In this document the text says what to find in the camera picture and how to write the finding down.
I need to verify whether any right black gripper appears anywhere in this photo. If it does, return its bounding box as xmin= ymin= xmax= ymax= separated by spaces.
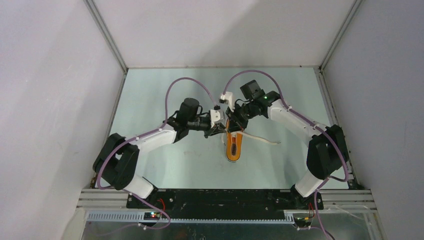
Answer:
xmin=226 ymin=101 xmax=258 ymax=133

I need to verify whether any white shoelace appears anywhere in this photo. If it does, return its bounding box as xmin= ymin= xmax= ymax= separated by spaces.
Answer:
xmin=221 ymin=119 xmax=281 ymax=146

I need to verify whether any orange canvas sneaker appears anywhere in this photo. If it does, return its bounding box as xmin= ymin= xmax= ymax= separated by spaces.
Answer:
xmin=224 ymin=131 xmax=243 ymax=163

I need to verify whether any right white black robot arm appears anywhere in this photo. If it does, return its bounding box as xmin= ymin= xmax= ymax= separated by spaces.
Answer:
xmin=219 ymin=80 xmax=349 ymax=209

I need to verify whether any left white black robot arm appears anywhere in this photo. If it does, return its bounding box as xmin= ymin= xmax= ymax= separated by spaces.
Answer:
xmin=92 ymin=98 xmax=226 ymax=208

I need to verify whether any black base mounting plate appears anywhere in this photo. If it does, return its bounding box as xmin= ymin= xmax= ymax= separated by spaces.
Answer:
xmin=146 ymin=187 xmax=324 ymax=221

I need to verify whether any left controller board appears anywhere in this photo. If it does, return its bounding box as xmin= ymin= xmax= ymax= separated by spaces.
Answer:
xmin=143 ymin=211 xmax=162 ymax=221

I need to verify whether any controller board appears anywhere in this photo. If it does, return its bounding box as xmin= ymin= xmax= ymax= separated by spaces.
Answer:
xmin=294 ymin=216 xmax=314 ymax=229
xmin=143 ymin=211 xmax=162 ymax=221

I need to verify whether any right controller board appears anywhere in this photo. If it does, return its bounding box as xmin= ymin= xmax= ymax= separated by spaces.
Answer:
xmin=294 ymin=216 xmax=314 ymax=229

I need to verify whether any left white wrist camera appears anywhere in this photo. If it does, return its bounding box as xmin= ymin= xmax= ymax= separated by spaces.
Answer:
xmin=209 ymin=105 xmax=224 ymax=128

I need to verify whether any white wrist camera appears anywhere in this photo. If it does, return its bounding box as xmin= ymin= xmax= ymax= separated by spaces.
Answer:
xmin=209 ymin=105 xmax=224 ymax=128
xmin=219 ymin=91 xmax=236 ymax=112

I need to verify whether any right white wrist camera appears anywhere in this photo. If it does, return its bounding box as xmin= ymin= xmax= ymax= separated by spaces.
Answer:
xmin=219 ymin=91 xmax=236 ymax=112

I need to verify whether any aluminium frame rail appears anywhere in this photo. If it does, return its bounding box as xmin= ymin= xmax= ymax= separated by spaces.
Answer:
xmin=76 ymin=188 xmax=377 ymax=213

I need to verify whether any grey slotted cable duct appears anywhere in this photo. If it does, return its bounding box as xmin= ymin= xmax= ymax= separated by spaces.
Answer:
xmin=86 ymin=211 xmax=296 ymax=225

